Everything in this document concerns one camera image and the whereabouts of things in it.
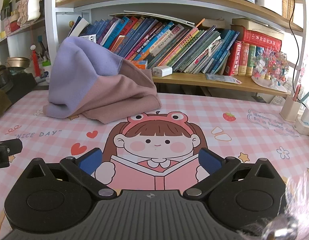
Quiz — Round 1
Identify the red dictionary lying flat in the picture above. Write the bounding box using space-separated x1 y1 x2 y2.
241 29 282 53

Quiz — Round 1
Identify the orange and white flat box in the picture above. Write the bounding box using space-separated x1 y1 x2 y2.
131 60 148 69

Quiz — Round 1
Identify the black hanging cable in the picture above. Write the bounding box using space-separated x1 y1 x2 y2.
288 0 305 73

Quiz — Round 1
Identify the beige thick book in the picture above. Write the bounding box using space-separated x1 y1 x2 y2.
231 18 285 34

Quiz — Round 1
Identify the colourful candy bouquet ornament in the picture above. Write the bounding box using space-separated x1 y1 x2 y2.
251 47 290 93

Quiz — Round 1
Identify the wooden bookshelf with white frame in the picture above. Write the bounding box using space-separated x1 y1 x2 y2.
45 0 305 98

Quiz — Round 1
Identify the brass bowl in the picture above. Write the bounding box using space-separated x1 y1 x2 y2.
6 57 30 68

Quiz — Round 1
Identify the beige pen holder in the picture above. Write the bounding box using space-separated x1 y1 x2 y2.
279 95 303 122

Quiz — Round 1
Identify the white container with green lid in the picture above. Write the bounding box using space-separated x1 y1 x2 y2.
42 60 53 85

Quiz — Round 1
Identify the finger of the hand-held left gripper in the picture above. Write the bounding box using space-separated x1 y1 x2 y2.
0 139 23 169

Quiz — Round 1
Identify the white charger adapter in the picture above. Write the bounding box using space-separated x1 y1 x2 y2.
152 65 173 77

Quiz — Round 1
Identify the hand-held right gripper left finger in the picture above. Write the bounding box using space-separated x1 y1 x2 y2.
21 148 118 200

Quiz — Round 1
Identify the white power strip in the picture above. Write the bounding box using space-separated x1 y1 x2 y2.
294 117 309 137

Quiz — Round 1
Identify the row of small bottles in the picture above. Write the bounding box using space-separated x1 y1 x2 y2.
0 5 21 43

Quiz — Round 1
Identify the black box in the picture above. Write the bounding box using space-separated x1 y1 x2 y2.
0 65 38 105

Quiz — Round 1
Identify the blue flat packet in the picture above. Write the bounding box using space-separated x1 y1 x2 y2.
205 73 242 85

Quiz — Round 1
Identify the tall white and orange box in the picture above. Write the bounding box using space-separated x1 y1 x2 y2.
79 34 97 44

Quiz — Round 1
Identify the purple and pink sweater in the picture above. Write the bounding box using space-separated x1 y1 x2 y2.
43 36 160 124

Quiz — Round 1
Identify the bunch of pens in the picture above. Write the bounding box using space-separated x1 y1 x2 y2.
37 35 50 60

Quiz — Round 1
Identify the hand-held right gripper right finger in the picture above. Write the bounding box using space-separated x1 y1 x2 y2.
183 147 281 200

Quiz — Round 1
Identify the white leaning book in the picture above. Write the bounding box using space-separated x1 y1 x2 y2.
68 16 90 37

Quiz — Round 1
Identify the dark olive cloth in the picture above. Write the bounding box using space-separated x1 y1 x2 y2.
0 90 12 122

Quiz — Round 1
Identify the row of colourful books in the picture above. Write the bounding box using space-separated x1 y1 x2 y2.
95 15 241 74

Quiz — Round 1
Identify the white plug charger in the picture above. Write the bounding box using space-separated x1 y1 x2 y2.
301 102 309 123

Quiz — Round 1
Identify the red tassel ornament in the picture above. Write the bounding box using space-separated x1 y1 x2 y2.
30 44 42 77

